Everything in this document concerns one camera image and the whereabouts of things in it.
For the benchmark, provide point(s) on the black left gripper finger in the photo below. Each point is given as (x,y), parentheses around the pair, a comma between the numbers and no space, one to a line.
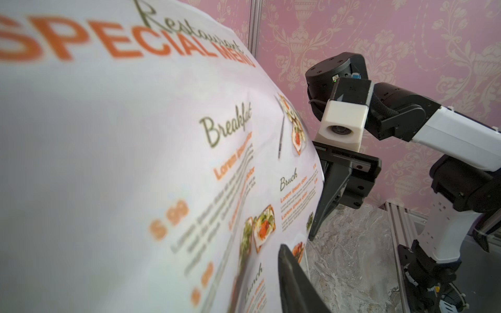
(296,291)

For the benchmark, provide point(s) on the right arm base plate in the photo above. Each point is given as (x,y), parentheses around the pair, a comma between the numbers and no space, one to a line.
(428,286)

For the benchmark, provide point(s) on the aluminium rail frame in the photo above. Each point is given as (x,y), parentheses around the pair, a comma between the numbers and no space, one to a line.
(405,226)

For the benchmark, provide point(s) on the pink special menu sheet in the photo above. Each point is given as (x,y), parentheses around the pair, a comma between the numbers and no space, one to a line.
(148,162)

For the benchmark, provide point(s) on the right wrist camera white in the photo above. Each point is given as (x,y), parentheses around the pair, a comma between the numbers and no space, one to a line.
(344,118)

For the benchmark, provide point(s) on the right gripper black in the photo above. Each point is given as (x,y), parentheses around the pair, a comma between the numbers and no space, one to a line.
(348,179)

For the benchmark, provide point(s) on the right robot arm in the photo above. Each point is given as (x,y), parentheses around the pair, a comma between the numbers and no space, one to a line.
(407,181)

